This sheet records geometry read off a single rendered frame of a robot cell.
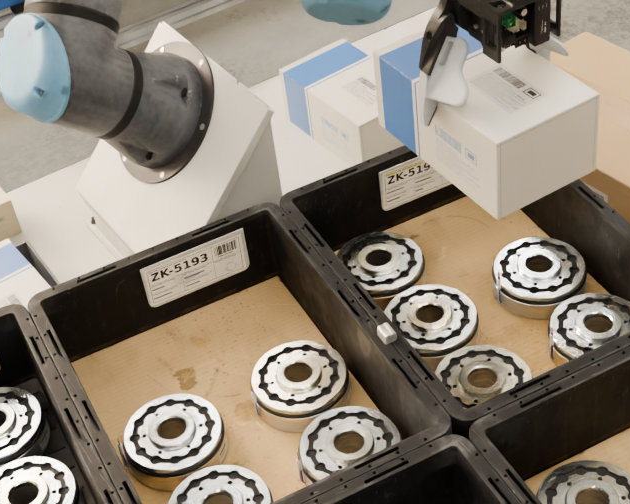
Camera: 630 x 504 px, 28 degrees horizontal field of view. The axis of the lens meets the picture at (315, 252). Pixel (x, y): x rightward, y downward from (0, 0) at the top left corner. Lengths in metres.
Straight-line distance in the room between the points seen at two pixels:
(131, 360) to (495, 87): 0.51
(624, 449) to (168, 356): 0.50
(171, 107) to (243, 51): 1.88
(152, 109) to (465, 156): 0.51
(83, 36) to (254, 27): 2.05
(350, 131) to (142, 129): 0.34
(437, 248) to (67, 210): 0.61
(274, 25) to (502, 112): 2.40
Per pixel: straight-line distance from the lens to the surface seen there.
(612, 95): 1.67
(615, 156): 1.57
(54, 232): 1.82
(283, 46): 3.44
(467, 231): 1.50
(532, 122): 1.16
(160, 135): 1.58
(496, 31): 1.11
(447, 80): 1.17
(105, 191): 1.72
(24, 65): 1.52
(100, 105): 1.53
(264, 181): 1.57
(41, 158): 3.21
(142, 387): 1.38
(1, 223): 1.82
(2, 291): 1.61
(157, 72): 1.58
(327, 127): 1.84
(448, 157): 1.22
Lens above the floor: 1.82
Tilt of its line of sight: 41 degrees down
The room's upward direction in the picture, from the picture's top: 8 degrees counter-clockwise
